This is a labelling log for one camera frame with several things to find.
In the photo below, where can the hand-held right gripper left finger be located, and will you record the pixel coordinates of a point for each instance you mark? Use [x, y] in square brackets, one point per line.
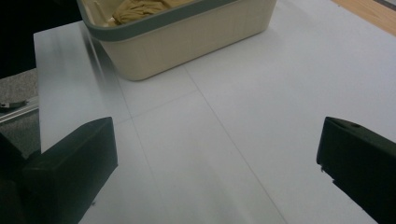
[71, 174]

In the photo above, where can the aluminium rail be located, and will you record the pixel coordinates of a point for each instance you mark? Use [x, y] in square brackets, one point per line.
[18, 110]

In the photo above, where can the beige basket with grey rim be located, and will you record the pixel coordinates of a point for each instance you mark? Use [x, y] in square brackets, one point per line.
[186, 37]

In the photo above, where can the wooden table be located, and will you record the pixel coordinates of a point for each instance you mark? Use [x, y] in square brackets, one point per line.
[373, 14]

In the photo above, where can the white table mat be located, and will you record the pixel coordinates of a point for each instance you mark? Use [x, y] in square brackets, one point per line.
[224, 124]

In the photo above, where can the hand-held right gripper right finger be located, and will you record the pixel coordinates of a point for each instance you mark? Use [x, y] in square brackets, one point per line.
[361, 161]

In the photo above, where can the brown pants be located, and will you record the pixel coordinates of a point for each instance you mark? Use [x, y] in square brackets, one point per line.
[140, 11]

